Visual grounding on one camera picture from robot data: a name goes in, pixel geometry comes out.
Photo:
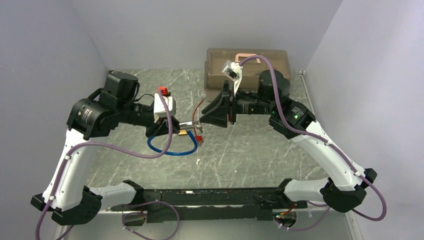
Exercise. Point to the brown plastic toolbox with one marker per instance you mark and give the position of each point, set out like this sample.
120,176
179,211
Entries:
217,57

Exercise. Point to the blue cable lock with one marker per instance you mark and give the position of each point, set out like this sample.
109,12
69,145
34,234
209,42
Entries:
181,145

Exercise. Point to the bunch of silver keys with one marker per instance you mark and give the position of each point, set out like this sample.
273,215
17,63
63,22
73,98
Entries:
197,127

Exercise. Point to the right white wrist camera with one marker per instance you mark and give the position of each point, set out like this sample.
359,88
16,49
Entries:
233,71

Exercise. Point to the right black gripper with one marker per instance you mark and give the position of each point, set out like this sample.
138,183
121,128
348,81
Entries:
216,112

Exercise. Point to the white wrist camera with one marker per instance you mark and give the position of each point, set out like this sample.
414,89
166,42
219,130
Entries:
163,102
233,71

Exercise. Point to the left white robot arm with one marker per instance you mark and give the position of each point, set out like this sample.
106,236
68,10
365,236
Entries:
90,121

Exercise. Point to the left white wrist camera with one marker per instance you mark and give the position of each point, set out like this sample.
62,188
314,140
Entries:
163,102

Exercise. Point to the brass padlock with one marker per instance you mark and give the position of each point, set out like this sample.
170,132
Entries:
183,133

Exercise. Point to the red cable lock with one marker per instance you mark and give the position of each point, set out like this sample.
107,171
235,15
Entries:
195,117

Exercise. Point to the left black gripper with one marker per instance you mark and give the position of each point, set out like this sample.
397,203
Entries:
160,127

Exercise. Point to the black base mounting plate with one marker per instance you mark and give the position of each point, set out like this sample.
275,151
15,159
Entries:
259,203

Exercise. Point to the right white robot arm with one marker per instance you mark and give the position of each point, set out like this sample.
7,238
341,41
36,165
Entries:
345,187

